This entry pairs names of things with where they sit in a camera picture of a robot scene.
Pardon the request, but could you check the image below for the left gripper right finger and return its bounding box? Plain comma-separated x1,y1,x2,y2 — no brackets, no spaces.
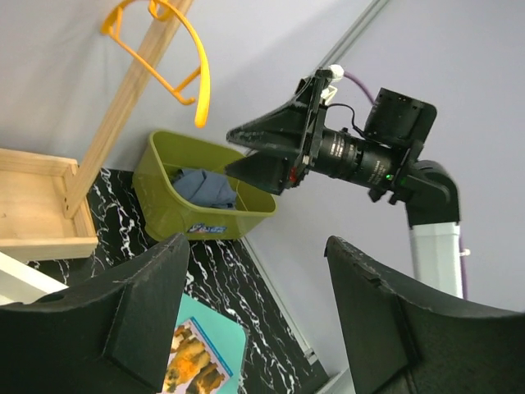
325,236,524,393

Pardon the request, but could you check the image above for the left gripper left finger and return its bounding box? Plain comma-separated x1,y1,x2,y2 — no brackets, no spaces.
1,234,189,393

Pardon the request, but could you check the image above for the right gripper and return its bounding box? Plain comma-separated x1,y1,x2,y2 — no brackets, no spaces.
225,73,406,195

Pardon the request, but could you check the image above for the blue tank top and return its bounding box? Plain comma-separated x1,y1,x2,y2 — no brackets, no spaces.
171,168,237,209

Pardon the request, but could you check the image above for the yellow plastic hanger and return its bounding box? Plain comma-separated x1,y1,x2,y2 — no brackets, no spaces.
100,1,212,131

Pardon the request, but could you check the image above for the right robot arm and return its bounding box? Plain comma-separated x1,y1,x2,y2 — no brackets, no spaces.
225,65,465,298

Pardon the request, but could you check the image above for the dog picture book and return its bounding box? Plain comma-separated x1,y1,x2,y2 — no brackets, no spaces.
162,317,234,394

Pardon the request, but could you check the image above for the white foam box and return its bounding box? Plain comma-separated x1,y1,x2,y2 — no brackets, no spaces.
0,253,67,306

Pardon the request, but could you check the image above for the green plastic basket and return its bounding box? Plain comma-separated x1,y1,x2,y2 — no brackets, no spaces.
132,130,276,241

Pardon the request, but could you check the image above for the teal cutting board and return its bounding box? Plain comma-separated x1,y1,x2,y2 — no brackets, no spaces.
176,294,247,393

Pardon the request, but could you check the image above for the black marble mat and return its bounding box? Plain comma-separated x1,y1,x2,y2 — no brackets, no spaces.
29,168,328,393

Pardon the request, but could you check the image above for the wooden clothes rack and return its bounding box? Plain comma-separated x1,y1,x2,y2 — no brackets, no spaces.
1,1,180,262

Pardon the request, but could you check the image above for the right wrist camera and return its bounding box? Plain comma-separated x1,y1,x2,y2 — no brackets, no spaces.
296,64,345,105

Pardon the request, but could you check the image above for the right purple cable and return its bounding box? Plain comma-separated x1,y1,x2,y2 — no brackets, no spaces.
343,69,473,300

